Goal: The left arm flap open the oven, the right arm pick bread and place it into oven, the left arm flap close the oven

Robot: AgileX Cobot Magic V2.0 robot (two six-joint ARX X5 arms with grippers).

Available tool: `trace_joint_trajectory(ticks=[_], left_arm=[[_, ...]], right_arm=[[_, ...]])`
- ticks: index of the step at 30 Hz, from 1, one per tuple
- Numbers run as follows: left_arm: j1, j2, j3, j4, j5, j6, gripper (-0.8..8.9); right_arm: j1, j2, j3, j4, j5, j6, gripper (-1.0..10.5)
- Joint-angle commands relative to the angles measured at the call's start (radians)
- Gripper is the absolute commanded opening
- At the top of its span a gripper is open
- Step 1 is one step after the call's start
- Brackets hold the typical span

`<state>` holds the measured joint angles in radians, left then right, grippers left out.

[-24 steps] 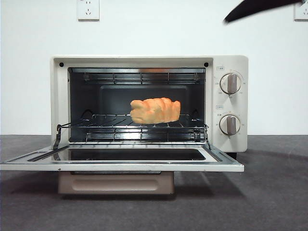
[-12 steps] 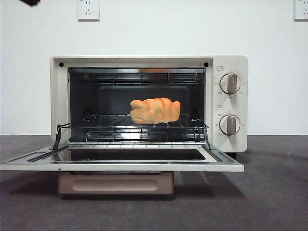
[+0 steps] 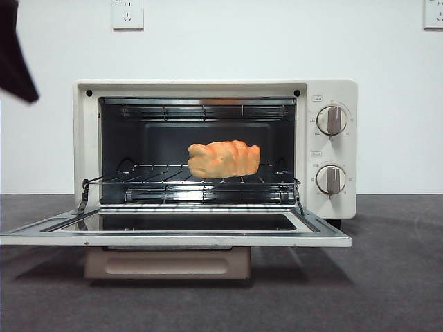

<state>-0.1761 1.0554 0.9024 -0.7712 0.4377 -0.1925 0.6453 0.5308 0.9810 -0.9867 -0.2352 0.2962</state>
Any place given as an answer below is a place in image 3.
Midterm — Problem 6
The golden brown bread loaf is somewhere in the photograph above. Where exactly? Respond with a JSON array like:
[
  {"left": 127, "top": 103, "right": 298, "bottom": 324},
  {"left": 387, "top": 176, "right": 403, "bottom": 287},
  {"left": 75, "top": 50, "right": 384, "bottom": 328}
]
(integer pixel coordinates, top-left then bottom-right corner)
[{"left": 187, "top": 139, "right": 262, "bottom": 181}]

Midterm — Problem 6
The cream timer knob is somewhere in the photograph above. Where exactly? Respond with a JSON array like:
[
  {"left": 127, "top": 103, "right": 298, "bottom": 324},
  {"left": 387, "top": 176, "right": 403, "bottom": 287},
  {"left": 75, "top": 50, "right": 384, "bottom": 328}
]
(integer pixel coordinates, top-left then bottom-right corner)
[{"left": 316, "top": 163, "right": 348, "bottom": 196}]

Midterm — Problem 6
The cream toaster oven housing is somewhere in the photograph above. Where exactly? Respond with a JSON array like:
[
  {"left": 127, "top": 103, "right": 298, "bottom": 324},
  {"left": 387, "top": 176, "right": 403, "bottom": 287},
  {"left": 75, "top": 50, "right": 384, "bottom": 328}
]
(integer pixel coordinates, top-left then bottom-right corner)
[{"left": 73, "top": 78, "right": 359, "bottom": 229}]

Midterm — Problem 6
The metal wire oven rack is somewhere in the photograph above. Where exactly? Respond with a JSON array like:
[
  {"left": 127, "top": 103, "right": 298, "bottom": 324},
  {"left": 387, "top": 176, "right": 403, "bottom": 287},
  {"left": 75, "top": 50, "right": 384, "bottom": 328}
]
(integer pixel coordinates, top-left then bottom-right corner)
[{"left": 82, "top": 163, "right": 302, "bottom": 186}]

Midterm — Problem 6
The glass oven door with handle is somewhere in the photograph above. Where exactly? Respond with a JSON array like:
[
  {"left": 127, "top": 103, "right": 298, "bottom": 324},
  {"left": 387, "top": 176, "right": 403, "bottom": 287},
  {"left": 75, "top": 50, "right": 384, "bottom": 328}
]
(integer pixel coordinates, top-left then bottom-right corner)
[{"left": 0, "top": 205, "right": 353, "bottom": 281}]

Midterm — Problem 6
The cream temperature knob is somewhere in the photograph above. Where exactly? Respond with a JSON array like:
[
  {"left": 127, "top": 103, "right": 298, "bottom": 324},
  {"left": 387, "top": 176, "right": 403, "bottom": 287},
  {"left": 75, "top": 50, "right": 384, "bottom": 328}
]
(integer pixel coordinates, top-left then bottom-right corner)
[{"left": 316, "top": 104, "right": 349, "bottom": 137}]

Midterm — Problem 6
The white wall socket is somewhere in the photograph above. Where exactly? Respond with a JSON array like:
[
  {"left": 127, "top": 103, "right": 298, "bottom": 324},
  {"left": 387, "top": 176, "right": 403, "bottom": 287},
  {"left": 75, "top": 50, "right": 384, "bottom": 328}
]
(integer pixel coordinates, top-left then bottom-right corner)
[
  {"left": 111, "top": 0, "right": 145, "bottom": 31},
  {"left": 423, "top": 0, "right": 443, "bottom": 30}
]

